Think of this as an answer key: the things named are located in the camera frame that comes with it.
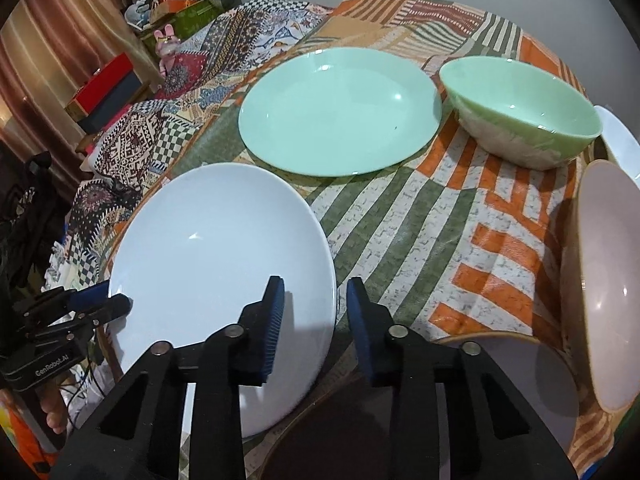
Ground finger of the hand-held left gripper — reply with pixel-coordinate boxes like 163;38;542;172
75;294;134;328
62;280;112;313

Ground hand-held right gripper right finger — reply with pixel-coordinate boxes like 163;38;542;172
346;276;581;480

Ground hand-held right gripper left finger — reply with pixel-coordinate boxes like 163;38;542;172
50;275;286;480

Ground white plate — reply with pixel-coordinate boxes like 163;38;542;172
107;162;338;436

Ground beige plate with brown rim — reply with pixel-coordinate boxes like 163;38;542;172
260;332;581;480

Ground green plate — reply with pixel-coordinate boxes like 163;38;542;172
237;47;444;177

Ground pink bowl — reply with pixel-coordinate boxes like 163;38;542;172
560;159;640;411

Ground green bowl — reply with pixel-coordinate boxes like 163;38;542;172
439;57;603;170

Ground person's left hand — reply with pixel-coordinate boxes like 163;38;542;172
42;392;69;436

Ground orange green striped patchwork blanket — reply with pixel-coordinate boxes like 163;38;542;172
190;0;621;480

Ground checkered paisley patterned blanket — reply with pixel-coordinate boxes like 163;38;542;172
47;0;336;306

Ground dark blue box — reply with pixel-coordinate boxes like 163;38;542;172
77;72;147;133

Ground red box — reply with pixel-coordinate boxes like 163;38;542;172
67;52;136;116

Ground brown striped curtain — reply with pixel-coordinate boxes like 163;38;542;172
0;0;166;186

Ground pink bunny toy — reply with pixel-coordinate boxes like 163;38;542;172
154;24;182;73

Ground green box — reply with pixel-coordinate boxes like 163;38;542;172
140;2;226;56

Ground orange box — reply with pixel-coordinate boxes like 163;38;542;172
149;0;201;22

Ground white patterned bowl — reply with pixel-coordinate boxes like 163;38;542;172
592;105;640;186

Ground black cable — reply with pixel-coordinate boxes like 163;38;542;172
60;340;108;411

